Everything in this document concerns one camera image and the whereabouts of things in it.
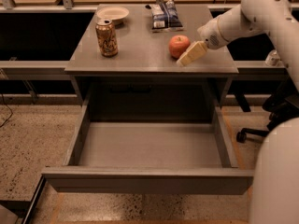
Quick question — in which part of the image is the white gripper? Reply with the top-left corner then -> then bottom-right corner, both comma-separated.
177,16 -> 229,66

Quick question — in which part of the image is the red apple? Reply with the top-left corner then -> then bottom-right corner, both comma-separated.
168,35 -> 191,59

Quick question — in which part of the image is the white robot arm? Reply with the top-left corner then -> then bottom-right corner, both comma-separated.
178,0 -> 299,224

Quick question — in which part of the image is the open grey top drawer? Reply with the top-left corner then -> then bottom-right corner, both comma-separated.
41,89 -> 255,196

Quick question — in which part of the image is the blue chip bag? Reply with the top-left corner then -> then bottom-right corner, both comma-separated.
149,0 -> 183,31

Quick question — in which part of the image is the grey cabinet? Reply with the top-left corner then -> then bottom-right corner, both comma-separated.
65,5 -> 237,122

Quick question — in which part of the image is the clear sanitizer bottle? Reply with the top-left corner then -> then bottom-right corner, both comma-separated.
265,49 -> 280,66

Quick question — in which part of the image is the white paper bowl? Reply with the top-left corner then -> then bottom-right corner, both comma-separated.
96,6 -> 129,25

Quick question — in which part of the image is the gold soda can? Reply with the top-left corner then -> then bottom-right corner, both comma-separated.
95,19 -> 118,57

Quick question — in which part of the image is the black office chair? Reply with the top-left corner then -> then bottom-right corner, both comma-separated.
236,77 -> 299,143

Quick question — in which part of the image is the black floor cable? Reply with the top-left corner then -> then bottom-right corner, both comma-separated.
0,93 -> 14,129

